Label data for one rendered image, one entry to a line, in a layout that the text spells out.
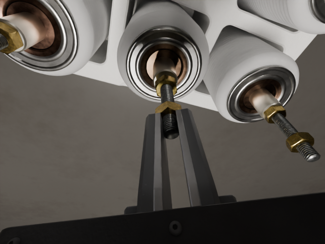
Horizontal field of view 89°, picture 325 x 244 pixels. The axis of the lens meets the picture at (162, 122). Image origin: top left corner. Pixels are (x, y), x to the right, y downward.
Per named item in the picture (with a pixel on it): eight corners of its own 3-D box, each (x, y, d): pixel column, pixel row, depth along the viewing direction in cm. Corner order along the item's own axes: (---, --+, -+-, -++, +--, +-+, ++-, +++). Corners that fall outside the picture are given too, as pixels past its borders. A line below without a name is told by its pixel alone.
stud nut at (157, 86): (169, 70, 13) (169, 74, 13) (181, 84, 14) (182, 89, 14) (150, 84, 14) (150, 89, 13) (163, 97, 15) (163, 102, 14)
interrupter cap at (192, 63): (161, 108, 20) (161, 112, 20) (110, 64, 17) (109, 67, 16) (214, 68, 17) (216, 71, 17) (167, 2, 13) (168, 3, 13)
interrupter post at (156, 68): (162, 81, 18) (164, 98, 16) (147, 66, 17) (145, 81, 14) (180, 67, 17) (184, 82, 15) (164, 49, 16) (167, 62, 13)
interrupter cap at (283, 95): (253, 126, 23) (255, 130, 23) (212, 105, 20) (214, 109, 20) (306, 83, 19) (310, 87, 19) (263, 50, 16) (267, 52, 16)
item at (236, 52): (216, 78, 38) (253, 135, 24) (182, 56, 34) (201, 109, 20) (250, 38, 32) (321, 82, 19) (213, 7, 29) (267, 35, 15)
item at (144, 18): (157, 63, 35) (160, 119, 21) (121, 25, 30) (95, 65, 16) (195, 29, 31) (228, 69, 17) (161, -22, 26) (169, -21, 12)
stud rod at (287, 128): (263, 108, 19) (311, 164, 13) (258, 104, 19) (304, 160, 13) (271, 101, 18) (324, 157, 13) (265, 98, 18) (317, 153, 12)
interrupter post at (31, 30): (52, 22, 14) (30, 32, 12) (45, 47, 15) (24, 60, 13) (19, 2, 13) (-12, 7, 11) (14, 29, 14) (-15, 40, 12)
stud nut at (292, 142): (291, 148, 15) (297, 155, 15) (280, 142, 15) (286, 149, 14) (312, 135, 14) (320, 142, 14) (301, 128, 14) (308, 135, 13)
